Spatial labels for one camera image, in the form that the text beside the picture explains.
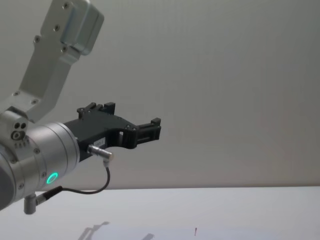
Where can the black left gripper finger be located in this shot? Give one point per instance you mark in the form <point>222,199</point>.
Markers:
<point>142,132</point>
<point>96,109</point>

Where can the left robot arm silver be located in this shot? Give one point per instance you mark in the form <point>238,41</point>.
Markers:
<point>50,142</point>

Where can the white table cloth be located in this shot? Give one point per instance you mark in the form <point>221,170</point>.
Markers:
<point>200,215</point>

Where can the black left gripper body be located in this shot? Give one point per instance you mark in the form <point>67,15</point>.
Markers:
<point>97,130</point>

